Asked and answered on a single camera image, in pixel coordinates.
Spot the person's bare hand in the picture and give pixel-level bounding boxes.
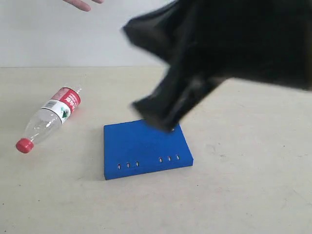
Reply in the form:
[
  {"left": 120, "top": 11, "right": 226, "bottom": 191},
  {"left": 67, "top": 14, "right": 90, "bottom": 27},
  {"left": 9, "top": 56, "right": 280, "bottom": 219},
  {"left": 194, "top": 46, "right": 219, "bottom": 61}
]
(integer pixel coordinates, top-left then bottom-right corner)
[{"left": 63, "top": 0, "right": 104, "bottom": 12}]

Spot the clear bottle red cap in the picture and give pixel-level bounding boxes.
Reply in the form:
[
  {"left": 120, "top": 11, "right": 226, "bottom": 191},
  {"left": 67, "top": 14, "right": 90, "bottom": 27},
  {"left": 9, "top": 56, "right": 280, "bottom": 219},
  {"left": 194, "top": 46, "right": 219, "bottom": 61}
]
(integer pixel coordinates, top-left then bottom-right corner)
[{"left": 16, "top": 85, "right": 82, "bottom": 154}]

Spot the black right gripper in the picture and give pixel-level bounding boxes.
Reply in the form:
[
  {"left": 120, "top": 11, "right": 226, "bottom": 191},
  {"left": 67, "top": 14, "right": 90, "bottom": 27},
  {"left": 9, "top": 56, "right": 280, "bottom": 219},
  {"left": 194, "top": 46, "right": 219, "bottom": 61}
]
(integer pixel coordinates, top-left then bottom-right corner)
[{"left": 122, "top": 0, "right": 312, "bottom": 99}]

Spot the blue ring binder notebook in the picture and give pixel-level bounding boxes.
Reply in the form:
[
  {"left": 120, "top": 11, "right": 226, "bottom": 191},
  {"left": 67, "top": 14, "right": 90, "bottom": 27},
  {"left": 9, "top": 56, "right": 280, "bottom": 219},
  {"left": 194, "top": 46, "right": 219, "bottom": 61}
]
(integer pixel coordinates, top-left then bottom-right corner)
[{"left": 103, "top": 120, "right": 194, "bottom": 180}]

